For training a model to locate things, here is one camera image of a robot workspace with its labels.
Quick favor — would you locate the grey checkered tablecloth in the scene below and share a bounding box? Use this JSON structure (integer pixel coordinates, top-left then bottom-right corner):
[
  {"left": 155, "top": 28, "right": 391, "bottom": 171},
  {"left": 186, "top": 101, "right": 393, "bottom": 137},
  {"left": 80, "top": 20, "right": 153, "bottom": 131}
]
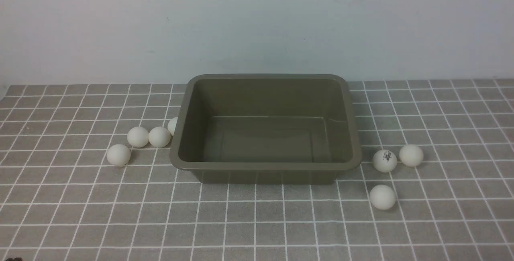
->
[{"left": 0, "top": 79, "right": 514, "bottom": 261}]

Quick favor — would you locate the olive green plastic bin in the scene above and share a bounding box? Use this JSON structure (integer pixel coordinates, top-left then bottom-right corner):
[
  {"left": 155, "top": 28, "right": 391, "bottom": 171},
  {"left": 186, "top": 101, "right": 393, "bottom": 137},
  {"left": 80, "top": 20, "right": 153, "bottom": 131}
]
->
[{"left": 169, "top": 74, "right": 362, "bottom": 184}]

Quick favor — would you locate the white ping-pong ball with logo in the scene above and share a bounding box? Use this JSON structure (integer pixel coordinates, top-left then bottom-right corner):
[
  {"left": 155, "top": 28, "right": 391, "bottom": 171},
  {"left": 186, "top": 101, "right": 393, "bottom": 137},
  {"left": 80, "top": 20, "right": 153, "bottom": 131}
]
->
[{"left": 372, "top": 149, "right": 397, "bottom": 173}]

